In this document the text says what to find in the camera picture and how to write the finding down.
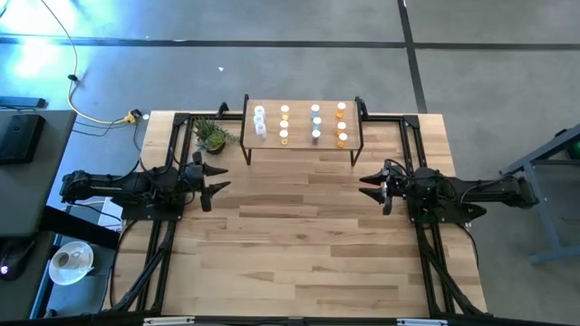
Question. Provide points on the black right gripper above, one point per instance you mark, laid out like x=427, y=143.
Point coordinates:
x=401, y=185

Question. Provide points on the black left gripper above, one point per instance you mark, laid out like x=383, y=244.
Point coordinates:
x=190, y=179

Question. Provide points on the large clear bottle pink label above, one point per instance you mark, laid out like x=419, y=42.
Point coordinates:
x=261, y=130

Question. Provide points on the clear pill bottle white cap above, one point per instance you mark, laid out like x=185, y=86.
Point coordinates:
x=258, y=120
x=259, y=110

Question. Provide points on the clear grey pill bottle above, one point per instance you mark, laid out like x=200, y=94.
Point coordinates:
x=316, y=121

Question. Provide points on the blue pill bottle white cap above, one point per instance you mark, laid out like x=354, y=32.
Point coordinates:
x=315, y=108

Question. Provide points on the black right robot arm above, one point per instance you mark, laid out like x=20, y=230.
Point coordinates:
x=476, y=192

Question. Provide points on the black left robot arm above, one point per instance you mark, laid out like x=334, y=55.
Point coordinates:
x=113, y=185

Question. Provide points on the wooden shelf with black legs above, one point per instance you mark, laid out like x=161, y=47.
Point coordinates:
x=299, y=147

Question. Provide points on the potted succulent plant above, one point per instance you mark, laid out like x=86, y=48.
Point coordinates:
x=213, y=140

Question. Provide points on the white paper sheet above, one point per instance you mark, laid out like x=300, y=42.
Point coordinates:
x=109, y=213

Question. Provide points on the black diagonal desk brace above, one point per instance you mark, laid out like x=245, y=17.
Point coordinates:
x=77, y=226

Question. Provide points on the grey blue storage bin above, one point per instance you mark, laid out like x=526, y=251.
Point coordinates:
x=81, y=296

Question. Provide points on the dark grey side desk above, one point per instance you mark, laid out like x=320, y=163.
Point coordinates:
x=31, y=190

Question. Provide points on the black box device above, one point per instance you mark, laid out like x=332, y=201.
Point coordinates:
x=18, y=138

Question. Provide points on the green round object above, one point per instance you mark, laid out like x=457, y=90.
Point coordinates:
x=575, y=150

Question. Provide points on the black flat bar device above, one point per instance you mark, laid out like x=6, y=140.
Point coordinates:
x=22, y=102

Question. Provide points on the black computer mouse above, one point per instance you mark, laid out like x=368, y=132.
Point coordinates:
x=16, y=260

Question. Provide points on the black frame clamp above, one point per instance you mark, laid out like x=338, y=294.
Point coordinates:
x=223, y=109

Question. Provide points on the white clamp bracket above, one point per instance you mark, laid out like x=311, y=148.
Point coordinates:
x=168, y=321
x=421, y=322

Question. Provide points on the grey metal table frame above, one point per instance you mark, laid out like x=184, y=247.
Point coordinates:
x=540, y=199

